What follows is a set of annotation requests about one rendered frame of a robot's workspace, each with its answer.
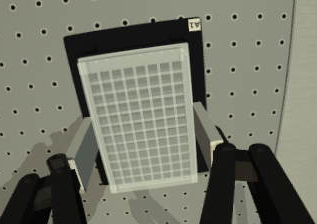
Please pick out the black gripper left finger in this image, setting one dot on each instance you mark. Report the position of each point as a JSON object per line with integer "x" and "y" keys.
{"x": 65, "y": 169}

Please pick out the white well plate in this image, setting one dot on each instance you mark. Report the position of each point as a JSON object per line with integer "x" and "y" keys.
{"x": 152, "y": 104}

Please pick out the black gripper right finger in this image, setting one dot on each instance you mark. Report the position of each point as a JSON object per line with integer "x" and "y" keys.
{"x": 274, "y": 196}

